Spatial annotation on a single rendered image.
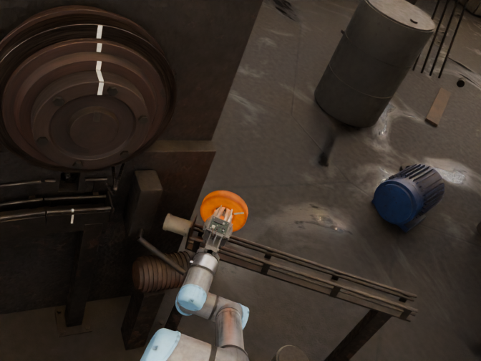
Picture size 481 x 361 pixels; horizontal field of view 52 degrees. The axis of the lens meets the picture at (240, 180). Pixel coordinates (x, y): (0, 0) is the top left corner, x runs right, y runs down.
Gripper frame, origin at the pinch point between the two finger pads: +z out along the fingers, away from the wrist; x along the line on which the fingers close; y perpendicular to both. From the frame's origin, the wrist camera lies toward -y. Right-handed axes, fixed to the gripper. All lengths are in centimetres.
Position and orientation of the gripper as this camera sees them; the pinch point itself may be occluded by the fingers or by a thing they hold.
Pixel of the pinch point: (225, 208)
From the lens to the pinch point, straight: 158.2
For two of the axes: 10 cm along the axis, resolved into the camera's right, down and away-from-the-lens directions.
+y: 2.5, -5.2, -8.1
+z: 2.9, -7.6, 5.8
